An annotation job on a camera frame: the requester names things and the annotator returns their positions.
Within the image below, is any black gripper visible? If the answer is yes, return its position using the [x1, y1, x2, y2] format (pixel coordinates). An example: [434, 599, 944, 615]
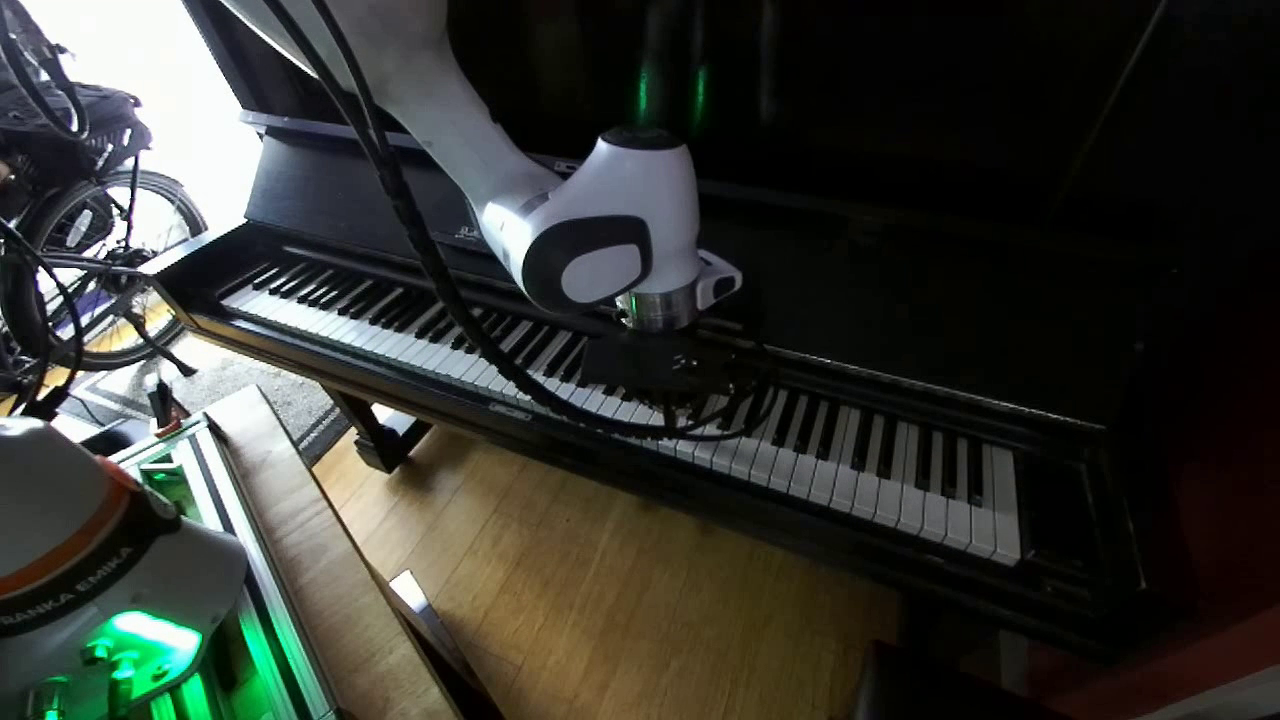
[578, 324, 713, 409]

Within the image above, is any black piano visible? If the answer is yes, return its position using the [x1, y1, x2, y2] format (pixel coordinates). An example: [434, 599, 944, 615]
[154, 0, 1280, 659]

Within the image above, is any black bicycle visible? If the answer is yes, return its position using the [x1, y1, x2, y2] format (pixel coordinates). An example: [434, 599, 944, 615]
[0, 0, 210, 378]

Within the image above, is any green metal base frame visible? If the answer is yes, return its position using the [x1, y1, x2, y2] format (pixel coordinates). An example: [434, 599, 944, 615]
[107, 409, 339, 720]

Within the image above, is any black loose cable bundle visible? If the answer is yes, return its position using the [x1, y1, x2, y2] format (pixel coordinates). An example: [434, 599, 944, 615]
[0, 217, 199, 420]

